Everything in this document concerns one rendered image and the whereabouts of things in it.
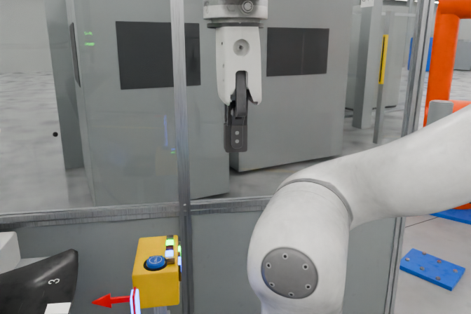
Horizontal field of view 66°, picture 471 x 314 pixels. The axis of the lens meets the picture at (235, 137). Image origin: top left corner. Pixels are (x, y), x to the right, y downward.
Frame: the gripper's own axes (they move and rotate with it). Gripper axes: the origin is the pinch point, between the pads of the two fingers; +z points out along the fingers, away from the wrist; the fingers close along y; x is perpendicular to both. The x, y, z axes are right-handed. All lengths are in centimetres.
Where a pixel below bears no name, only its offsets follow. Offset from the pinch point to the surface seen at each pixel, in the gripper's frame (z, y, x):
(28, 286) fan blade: 23.2, 3.0, 31.8
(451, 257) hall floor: 143, 162, -189
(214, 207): 45, 71, -3
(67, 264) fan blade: 22.0, 6.2, 26.8
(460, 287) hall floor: 143, 130, -170
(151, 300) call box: 43, 22, 16
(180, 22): -19, 70, 7
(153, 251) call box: 35.7, 30.0, 15.5
